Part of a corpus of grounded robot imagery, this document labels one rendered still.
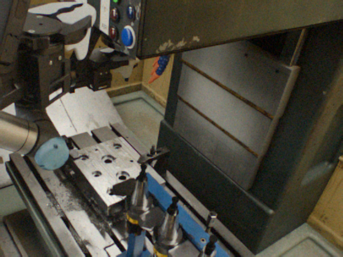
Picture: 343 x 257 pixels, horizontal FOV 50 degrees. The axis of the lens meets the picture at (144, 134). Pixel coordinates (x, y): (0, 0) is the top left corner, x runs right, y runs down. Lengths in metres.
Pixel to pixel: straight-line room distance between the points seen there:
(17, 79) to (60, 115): 1.61
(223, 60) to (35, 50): 1.03
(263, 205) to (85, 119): 1.04
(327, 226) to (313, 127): 0.68
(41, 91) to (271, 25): 0.56
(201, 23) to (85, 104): 1.47
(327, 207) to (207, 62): 0.83
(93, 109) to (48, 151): 1.27
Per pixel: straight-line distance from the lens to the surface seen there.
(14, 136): 0.79
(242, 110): 1.34
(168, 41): 0.64
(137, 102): 2.47
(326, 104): 1.22
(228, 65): 1.34
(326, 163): 1.66
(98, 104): 2.09
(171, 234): 0.79
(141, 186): 0.82
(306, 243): 1.84
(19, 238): 1.43
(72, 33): 0.40
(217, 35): 0.72
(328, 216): 1.80
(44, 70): 0.39
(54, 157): 0.83
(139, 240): 1.09
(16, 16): 0.36
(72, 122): 1.99
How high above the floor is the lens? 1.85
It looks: 36 degrees down
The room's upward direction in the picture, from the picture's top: 7 degrees clockwise
